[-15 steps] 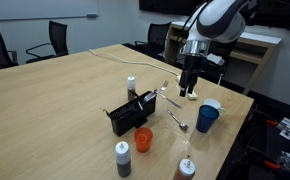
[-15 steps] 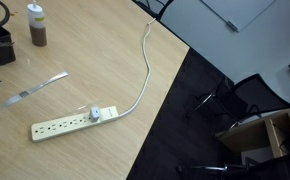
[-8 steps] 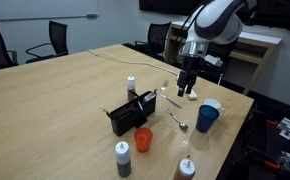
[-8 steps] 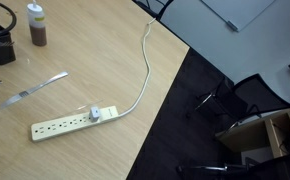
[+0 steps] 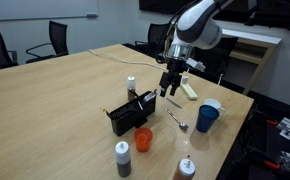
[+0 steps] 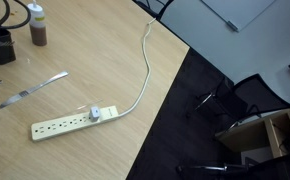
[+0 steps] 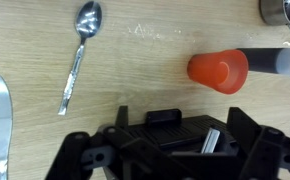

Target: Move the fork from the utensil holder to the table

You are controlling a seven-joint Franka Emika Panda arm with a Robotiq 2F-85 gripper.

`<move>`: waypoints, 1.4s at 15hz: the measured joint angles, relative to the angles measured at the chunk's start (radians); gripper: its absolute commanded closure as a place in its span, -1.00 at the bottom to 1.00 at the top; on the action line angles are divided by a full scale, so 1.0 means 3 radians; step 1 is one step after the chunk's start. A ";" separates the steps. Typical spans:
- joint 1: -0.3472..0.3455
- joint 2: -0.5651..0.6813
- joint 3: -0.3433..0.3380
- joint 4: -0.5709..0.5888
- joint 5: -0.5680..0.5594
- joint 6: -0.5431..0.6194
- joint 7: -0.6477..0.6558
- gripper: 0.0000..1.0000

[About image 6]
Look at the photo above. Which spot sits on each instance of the white plug adapter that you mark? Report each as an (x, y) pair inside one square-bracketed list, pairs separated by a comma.
[(94, 114)]

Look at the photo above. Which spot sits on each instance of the cream power strip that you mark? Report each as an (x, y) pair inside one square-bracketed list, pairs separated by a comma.
[(61, 126)]

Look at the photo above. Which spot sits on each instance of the silver table knife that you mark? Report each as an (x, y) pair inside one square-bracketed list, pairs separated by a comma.
[(34, 88)]

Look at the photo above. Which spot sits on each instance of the wooden shelf desk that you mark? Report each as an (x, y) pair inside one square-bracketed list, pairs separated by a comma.
[(251, 135)]

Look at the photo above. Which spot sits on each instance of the black mesh office chair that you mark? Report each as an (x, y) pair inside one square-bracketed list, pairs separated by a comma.
[(261, 95)]

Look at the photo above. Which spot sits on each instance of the squeeze bottle with brown sauce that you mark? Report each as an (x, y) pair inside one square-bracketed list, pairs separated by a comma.
[(38, 31)]

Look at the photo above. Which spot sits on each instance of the black chair frame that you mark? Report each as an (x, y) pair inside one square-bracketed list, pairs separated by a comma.
[(161, 10)]

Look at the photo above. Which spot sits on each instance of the grey wall board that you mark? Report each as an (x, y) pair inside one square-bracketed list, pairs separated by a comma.
[(238, 11)]

